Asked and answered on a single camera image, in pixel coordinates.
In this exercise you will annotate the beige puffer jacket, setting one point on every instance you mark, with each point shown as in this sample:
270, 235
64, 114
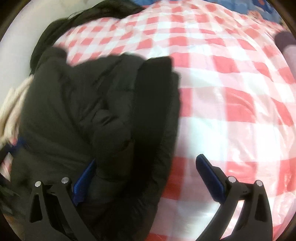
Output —
11, 111

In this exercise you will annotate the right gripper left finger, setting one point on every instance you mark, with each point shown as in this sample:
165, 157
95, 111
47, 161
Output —
52, 213

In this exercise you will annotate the blue whale curtain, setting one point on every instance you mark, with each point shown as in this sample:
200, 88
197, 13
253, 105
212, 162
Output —
256, 10

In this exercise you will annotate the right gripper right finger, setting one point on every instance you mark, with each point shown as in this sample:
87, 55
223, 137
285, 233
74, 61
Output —
254, 222

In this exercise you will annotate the black puffer jacket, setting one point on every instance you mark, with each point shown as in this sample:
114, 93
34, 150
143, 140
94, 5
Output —
120, 111

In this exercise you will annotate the red white checkered bedsheet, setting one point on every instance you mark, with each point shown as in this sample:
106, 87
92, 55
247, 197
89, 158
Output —
238, 103

